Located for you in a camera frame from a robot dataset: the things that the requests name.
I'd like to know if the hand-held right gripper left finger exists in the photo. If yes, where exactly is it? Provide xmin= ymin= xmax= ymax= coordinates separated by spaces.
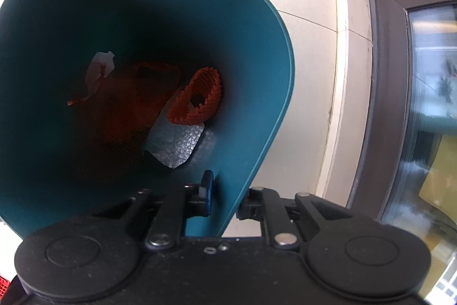
xmin=91 ymin=170 xmax=215 ymax=250

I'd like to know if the orange foam net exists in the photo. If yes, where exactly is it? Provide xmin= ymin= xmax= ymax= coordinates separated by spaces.
xmin=167 ymin=66 xmax=221 ymax=126

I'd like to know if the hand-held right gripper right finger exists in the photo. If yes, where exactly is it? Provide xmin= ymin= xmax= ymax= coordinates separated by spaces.
xmin=236 ymin=186 xmax=384 ymax=249

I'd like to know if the red mesh bag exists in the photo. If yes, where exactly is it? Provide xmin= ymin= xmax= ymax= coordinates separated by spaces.
xmin=67 ymin=61 xmax=181 ymax=154

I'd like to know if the glass sliding door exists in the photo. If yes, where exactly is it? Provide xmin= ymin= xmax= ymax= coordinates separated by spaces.
xmin=347 ymin=0 xmax=457 ymax=302

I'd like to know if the grey embossed sheet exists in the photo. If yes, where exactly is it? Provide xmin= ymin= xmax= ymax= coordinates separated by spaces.
xmin=143 ymin=108 xmax=206 ymax=170

